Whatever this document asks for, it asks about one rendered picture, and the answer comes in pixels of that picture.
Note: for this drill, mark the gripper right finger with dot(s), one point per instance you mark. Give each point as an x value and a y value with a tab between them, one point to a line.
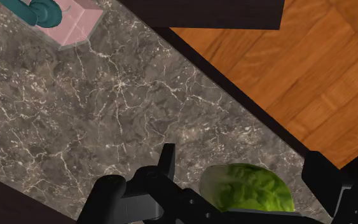
336	186

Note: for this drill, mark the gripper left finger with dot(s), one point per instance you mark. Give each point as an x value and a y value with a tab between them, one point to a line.
154	192

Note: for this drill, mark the green lettuce head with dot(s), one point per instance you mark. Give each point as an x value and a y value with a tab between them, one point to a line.
248	189

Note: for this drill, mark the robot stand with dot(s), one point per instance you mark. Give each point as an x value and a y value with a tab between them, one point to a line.
203	14

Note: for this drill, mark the pink box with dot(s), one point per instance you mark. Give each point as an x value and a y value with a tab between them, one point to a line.
71	26

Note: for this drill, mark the teal curved object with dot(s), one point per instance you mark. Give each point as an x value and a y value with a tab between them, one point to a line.
36	11

